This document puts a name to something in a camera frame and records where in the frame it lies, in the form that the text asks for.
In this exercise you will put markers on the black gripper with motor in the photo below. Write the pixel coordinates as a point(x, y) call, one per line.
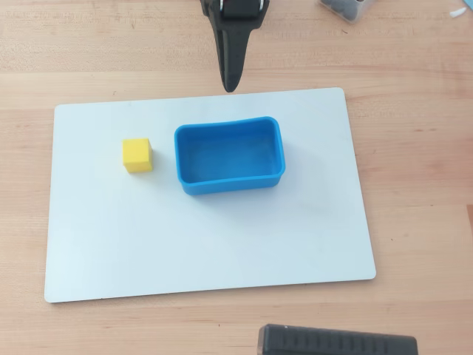
point(230, 41)

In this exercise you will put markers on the yellow cube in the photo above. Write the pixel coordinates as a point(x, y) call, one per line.
point(137, 155)

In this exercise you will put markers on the white rectangular board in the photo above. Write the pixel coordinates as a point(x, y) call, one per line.
point(207, 240)

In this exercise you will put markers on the clear plastic container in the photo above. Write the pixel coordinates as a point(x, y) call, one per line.
point(345, 8)

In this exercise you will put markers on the blue block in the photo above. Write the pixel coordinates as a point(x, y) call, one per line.
point(229, 159)

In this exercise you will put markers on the small white scrap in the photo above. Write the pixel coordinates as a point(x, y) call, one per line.
point(457, 12)

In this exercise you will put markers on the black ribbed block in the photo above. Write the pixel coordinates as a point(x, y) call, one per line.
point(332, 342)

